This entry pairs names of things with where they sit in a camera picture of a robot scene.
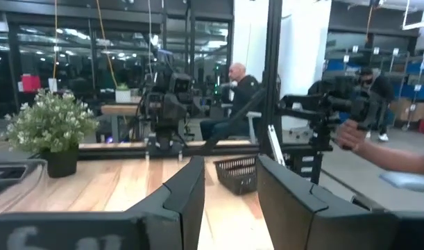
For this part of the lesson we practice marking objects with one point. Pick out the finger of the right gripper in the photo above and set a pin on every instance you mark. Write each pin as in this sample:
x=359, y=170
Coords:
x=179, y=109
x=166, y=108

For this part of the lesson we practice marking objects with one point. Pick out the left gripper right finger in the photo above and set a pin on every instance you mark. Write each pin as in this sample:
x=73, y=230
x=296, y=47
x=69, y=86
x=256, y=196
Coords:
x=295, y=225

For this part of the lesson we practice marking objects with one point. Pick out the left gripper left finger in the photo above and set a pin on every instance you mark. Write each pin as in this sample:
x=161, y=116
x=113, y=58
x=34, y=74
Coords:
x=177, y=215

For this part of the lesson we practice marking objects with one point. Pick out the person's forearm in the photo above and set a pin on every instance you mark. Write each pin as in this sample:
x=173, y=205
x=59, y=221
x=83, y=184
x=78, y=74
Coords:
x=395, y=159

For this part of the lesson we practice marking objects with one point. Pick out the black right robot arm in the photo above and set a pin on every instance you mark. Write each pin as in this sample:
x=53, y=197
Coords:
x=166, y=139

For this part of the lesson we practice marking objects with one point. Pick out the white planter with greenery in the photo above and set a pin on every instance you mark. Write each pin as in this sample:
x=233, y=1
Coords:
x=123, y=96

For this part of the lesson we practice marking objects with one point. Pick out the wooden background table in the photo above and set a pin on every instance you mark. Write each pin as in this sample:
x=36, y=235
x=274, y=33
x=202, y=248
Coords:
x=118, y=109

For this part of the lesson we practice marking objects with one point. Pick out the person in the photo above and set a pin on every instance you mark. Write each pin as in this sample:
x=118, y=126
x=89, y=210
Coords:
x=244, y=93
x=381, y=90

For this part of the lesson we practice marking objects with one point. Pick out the black slotted plastic basket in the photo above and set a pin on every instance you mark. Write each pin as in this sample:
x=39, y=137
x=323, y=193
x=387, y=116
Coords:
x=236, y=180

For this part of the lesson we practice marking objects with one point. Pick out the office chair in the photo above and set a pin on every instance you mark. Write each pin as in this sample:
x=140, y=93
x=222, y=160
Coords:
x=254, y=116

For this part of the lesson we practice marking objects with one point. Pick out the silver aluminium bar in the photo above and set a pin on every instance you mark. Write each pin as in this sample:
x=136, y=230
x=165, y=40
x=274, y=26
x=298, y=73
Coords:
x=275, y=144

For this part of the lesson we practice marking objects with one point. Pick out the white hanging tag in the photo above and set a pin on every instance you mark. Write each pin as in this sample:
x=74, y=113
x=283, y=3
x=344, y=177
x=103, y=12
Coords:
x=52, y=85

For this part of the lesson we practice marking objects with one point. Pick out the white-flowered plant in black pot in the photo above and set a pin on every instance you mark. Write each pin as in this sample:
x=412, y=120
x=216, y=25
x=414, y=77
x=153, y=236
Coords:
x=48, y=121

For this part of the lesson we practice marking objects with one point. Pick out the person's hand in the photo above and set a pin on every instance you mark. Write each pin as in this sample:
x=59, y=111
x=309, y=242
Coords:
x=350, y=137

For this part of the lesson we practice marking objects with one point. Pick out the red container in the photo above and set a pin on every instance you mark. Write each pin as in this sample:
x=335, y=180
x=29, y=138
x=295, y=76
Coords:
x=31, y=83

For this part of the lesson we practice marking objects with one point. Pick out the clear plastic bin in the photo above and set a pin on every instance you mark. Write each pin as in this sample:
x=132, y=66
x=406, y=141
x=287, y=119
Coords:
x=38, y=180

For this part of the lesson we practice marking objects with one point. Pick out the storage shelf rack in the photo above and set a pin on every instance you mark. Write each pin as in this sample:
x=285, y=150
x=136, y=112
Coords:
x=413, y=69

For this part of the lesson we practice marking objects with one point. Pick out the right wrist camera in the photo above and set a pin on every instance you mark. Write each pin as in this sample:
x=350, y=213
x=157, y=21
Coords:
x=179, y=83

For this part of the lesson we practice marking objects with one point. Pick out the black aluminium rig frame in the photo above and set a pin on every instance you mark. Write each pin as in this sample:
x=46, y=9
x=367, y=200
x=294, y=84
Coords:
x=272, y=69

